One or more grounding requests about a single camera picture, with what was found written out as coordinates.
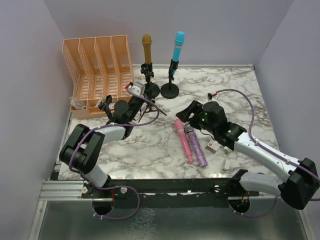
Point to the white charger adapter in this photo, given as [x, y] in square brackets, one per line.
[227, 150]

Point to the gold microphone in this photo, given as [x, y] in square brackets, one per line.
[147, 42]

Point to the black mic stand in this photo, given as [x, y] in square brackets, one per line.
[170, 90]
[104, 106]
[152, 90]

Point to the white red small box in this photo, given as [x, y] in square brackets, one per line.
[213, 146]

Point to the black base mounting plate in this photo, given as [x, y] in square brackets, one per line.
[169, 193]

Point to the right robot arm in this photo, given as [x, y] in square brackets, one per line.
[295, 181]

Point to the blue microphone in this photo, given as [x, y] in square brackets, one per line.
[178, 43]

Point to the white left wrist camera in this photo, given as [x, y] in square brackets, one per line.
[136, 88]

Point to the black mini tripod stand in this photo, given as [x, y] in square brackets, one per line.
[148, 108]

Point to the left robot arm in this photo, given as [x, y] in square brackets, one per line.
[82, 148]

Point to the clear plastic bag of parts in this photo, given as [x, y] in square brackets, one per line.
[77, 103]

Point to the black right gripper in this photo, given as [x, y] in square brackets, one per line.
[194, 113]

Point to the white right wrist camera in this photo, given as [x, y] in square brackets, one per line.
[210, 96]

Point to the green capped tube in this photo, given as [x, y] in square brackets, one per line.
[101, 99]

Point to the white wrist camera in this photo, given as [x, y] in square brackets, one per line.
[136, 88]
[210, 96]

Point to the purple glitter microphone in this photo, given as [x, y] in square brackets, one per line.
[192, 136]

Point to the orange plastic file organizer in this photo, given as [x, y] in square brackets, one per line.
[99, 66]

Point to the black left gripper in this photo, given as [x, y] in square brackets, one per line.
[107, 105]

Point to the pink microphone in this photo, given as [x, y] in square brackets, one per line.
[179, 127]

